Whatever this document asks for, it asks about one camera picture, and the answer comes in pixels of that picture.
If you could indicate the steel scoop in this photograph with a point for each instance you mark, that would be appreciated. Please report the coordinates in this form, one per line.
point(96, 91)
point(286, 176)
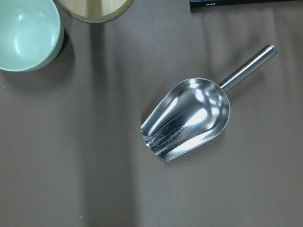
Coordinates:
point(195, 111)

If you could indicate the black wine glass rack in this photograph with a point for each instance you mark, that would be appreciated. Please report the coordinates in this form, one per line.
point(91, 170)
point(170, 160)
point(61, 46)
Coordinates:
point(213, 3)

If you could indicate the wooden cup stand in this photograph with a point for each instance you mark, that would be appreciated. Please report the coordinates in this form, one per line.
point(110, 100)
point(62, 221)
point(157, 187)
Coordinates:
point(95, 11)

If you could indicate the mint green bowl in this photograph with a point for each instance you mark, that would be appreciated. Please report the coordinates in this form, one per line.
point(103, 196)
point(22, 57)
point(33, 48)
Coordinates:
point(31, 34)

